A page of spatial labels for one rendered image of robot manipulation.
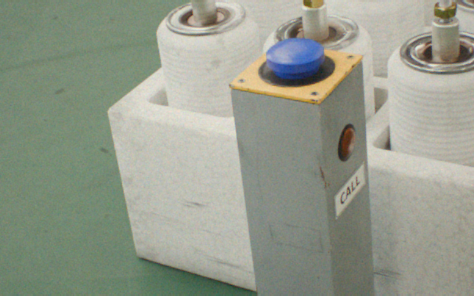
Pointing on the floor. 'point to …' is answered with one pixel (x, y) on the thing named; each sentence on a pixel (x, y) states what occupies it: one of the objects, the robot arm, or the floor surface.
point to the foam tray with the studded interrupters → (448, 271)
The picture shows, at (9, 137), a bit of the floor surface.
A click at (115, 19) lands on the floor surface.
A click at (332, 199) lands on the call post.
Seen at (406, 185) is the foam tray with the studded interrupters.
